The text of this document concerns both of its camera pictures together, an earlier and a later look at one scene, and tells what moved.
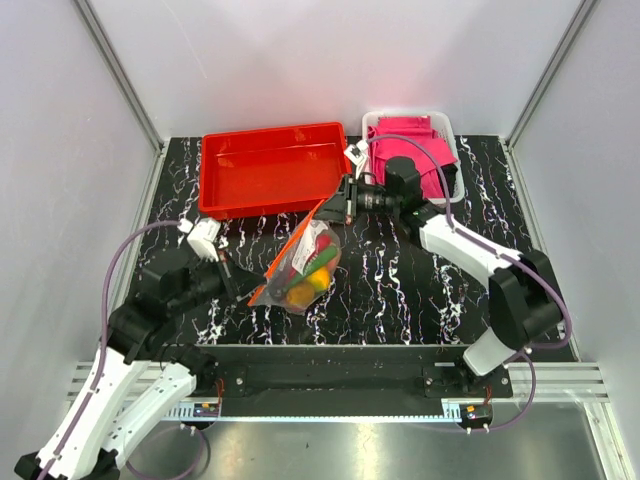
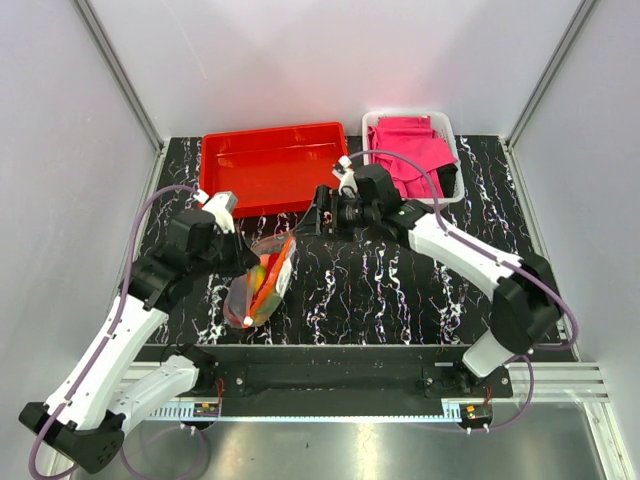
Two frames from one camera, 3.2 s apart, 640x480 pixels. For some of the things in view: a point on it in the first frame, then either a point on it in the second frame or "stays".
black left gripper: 238,282 -> 244,258
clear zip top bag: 304,270 -> 253,298
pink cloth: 419,128 stays
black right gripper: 334,210 -> 327,200
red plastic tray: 271,169 stays
